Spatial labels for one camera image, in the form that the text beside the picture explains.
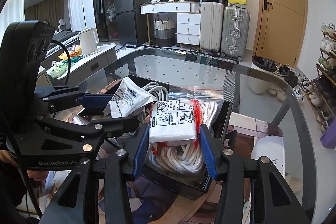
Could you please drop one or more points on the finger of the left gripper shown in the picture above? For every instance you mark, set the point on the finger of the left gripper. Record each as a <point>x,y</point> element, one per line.
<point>55,132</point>
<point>54,99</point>

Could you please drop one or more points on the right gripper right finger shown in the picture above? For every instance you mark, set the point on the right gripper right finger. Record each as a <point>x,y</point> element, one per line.
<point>272,200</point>

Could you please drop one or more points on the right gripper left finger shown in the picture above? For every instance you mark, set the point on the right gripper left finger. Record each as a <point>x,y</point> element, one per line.
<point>76,201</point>

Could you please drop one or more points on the white grey medicine sachet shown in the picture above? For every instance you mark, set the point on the white grey medicine sachet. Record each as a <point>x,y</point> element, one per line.
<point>128,98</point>

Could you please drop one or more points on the red white tissue pack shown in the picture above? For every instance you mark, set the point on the red white tissue pack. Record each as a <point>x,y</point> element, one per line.
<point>174,123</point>

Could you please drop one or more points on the bagged white rope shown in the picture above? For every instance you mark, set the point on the bagged white rope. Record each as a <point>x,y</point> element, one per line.
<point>188,159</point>

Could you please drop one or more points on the person's left hand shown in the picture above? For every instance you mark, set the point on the person's left hand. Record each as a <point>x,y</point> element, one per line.
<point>34,174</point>

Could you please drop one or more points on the grey side cabinet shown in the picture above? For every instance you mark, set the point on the grey side cabinet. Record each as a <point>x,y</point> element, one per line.
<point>85,67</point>

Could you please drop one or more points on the anime print desk mat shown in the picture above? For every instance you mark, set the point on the anime print desk mat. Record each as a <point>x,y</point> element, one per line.
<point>117,151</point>

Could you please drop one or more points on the white electric kettle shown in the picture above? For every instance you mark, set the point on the white electric kettle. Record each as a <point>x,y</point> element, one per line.
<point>88,41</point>

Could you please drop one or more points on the purple bag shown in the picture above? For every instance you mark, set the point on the purple bag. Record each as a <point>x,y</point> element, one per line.
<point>328,139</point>

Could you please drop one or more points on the black cardboard box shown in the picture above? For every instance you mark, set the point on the black cardboard box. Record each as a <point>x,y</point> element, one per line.
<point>188,186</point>

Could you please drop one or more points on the shoe rack with shoes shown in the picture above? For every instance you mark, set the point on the shoe rack with shoes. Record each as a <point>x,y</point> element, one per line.
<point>319,92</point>

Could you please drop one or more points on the woven laundry basket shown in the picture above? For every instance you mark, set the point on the woven laundry basket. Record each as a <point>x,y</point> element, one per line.
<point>164,32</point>

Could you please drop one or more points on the black refrigerator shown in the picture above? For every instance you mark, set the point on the black refrigerator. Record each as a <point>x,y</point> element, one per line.
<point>132,25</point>

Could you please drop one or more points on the white dresser with drawers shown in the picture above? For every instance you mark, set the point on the white dresser with drawers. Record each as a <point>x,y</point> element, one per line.
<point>187,17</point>

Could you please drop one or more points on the white suitcase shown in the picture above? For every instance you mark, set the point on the white suitcase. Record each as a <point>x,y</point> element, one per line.
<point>211,26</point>

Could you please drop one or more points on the silver suitcase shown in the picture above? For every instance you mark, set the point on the silver suitcase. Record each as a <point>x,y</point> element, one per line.
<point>234,32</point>

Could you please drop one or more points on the wooden door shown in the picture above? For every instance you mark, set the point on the wooden door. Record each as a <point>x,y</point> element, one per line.
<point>280,30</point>

